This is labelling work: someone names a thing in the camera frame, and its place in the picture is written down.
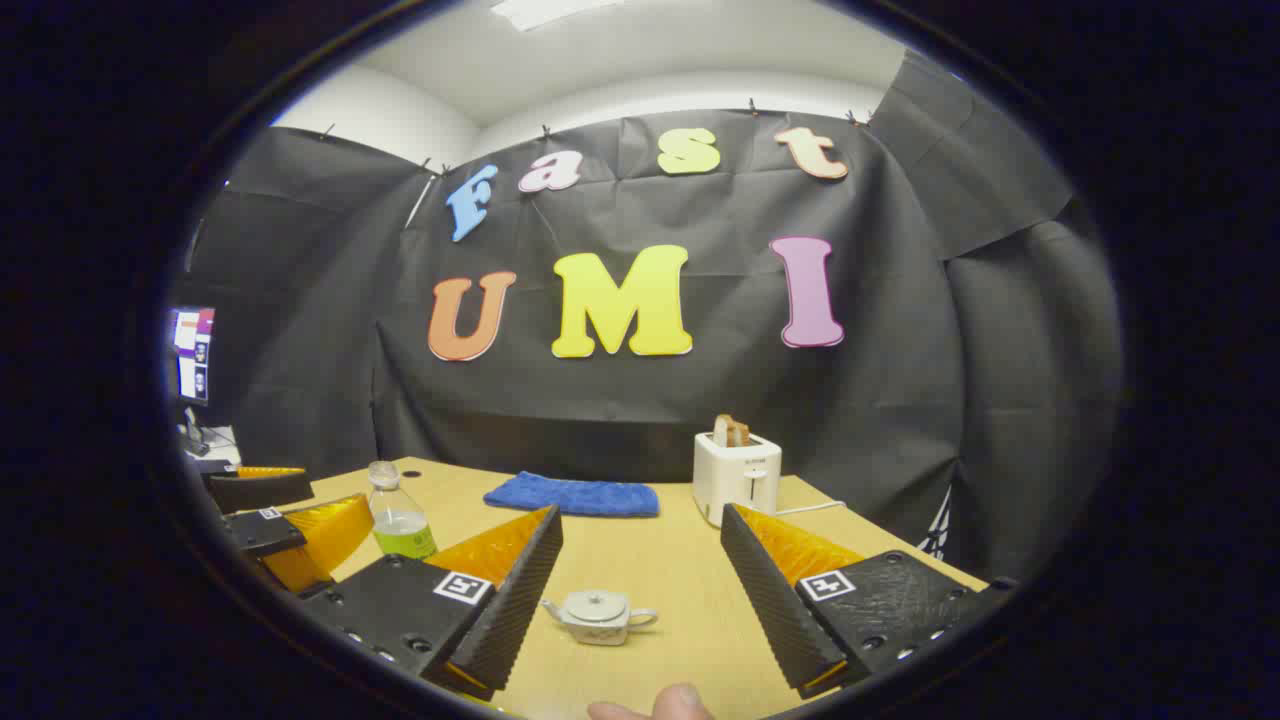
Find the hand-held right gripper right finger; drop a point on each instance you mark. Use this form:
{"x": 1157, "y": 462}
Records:
{"x": 765, "y": 590}

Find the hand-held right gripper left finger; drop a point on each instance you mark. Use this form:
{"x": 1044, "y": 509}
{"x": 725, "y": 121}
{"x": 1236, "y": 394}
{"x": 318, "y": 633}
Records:
{"x": 520, "y": 590}

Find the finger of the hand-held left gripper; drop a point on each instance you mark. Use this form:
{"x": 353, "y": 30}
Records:
{"x": 260, "y": 490}
{"x": 265, "y": 533}

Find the white ceramic teacup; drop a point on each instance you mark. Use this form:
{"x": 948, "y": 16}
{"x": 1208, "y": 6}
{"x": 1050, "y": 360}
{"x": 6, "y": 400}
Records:
{"x": 600, "y": 628}

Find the green label water bottle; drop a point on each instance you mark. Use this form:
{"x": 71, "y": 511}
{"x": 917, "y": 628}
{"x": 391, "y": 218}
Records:
{"x": 402, "y": 535}

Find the white side desk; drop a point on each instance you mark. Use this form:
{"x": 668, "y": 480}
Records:
{"x": 215, "y": 440}

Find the blue towel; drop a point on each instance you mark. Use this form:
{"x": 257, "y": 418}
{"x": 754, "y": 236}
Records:
{"x": 575, "y": 496}

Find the white toaster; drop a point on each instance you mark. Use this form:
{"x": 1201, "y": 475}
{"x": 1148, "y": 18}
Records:
{"x": 735, "y": 480}

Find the computer monitor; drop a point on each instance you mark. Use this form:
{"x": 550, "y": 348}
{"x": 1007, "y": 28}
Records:
{"x": 192, "y": 355}

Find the brown toast slice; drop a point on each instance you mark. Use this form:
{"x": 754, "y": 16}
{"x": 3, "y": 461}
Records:
{"x": 740, "y": 434}

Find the pale toast slice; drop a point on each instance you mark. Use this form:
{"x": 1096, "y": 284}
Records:
{"x": 720, "y": 432}

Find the black backdrop cloth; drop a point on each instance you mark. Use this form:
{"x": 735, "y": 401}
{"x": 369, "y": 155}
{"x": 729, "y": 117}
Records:
{"x": 700, "y": 400}

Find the ceiling light panel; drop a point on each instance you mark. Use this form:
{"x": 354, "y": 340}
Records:
{"x": 550, "y": 10}

